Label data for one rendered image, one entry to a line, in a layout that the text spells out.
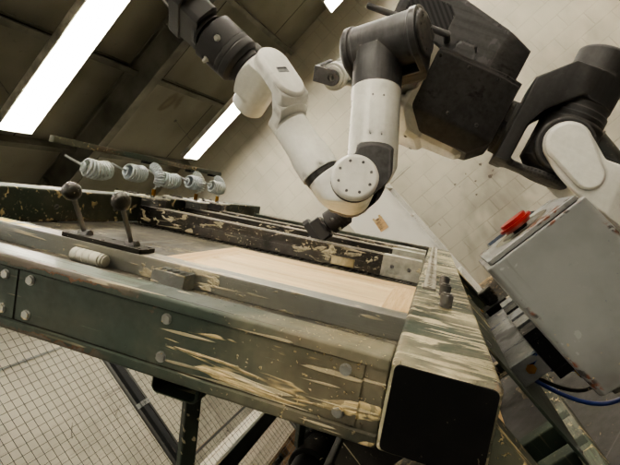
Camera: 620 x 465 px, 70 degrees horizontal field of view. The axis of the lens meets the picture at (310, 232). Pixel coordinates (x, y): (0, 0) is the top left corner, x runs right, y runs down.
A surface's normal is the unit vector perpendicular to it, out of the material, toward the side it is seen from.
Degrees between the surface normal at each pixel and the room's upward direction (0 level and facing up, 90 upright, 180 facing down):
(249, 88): 106
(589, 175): 90
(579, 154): 90
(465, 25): 90
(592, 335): 90
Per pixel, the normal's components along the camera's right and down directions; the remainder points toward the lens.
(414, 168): -0.32, 0.07
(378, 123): -0.02, -0.19
